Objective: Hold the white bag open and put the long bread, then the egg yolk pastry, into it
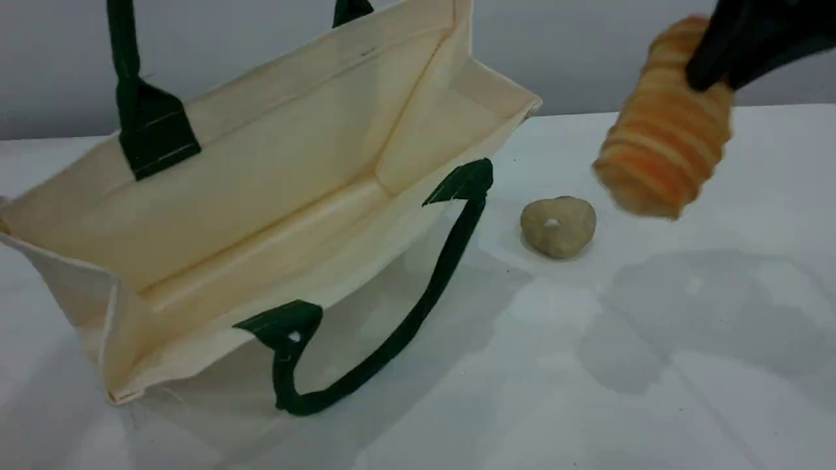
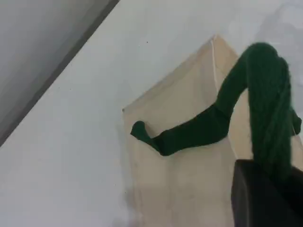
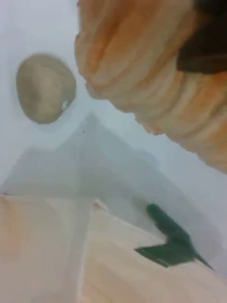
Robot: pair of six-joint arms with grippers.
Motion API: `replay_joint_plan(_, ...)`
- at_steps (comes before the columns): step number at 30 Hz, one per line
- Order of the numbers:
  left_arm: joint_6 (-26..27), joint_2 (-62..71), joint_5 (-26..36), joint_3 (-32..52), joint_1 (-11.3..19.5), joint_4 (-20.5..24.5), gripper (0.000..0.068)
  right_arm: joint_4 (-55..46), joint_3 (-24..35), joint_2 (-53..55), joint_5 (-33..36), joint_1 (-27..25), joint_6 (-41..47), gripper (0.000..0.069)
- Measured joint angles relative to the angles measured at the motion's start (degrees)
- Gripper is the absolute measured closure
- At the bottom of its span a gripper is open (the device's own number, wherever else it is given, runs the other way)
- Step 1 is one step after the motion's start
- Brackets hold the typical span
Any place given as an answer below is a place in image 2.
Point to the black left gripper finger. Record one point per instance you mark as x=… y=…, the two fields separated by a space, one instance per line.
x=291 y=205
x=251 y=203

